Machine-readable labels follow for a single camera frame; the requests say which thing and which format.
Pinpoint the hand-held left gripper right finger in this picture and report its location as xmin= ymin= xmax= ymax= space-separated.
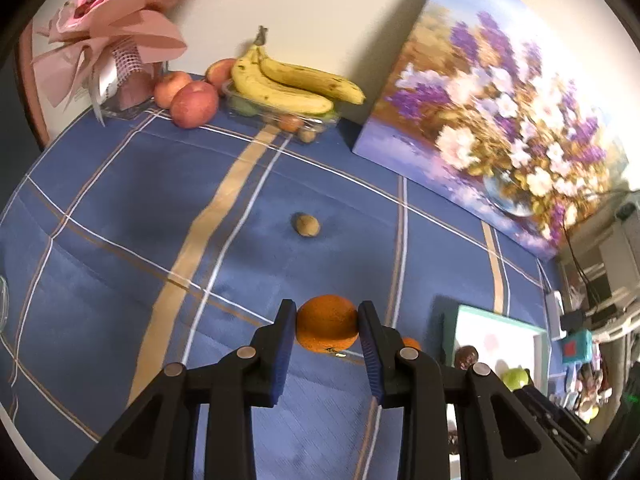
xmin=357 ymin=301 xmax=576 ymax=480

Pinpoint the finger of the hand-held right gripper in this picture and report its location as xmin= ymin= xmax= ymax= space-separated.
xmin=520 ymin=386 xmax=594 ymax=444
xmin=529 ymin=409 xmax=589 ymax=454

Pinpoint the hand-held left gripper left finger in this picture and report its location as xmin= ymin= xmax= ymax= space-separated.
xmin=70 ymin=299 xmax=297 ymax=480

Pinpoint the large orange tangerine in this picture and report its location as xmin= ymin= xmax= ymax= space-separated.
xmin=296 ymin=294 xmax=361 ymax=353

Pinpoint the white tray with teal rim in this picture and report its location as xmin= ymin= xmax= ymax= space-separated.
xmin=442 ymin=304 xmax=551 ymax=461

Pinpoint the pile of small trinkets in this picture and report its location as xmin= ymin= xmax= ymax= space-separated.
xmin=550 ymin=360 xmax=626 ymax=421

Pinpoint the teal box with red label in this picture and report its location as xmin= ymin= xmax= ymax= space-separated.
xmin=559 ymin=330 xmax=593 ymax=363

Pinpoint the white power strip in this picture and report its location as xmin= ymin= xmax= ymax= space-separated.
xmin=545 ymin=291 xmax=565 ymax=341

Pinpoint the brown wrinkled date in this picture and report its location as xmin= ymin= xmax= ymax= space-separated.
xmin=455 ymin=345 xmax=480 ymax=371

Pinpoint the brown kiwi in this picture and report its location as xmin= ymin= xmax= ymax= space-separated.
xmin=292 ymin=213 xmax=321 ymax=237

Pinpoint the white printer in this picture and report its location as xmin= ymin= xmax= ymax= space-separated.
xmin=557 ymin=195 xmax=640 ymax=331

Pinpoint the clear plastic fruit container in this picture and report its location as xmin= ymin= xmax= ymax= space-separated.
xmin=221 ymin=79 xmax=342 ymax=137

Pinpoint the yellow banana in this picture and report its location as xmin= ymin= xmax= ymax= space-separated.
xmin=231 ymin=25 xmax=335 ymax=115
xmin=259 ymin=55 xmax=367 ymax=106

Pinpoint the large red apple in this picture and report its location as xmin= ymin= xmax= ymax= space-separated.
xmin=170 ymin=81 xmax=220 ymax=130

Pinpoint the flower painting canvas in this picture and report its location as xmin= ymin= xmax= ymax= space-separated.
xmin=352 ymin=0 xmax=631 ymax=261

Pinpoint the pale red apple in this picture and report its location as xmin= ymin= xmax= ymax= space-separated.
xmin=205 ymin=58 xmax=238 ymax=90
xmin=153 ymin=71 xmax=193 ymax=110

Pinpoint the brown wooden chair back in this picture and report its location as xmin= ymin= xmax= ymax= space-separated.
xmin=17 ymin=20 xmax=52 ymax=151

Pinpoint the pink wrapped flower bouquet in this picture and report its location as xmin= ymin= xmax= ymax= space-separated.
xmin=32 ymin=0 xmax=203 ymax=126

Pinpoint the black cable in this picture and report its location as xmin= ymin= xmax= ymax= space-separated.
xmin=562 ymin=187 xmax=633 ymax=311

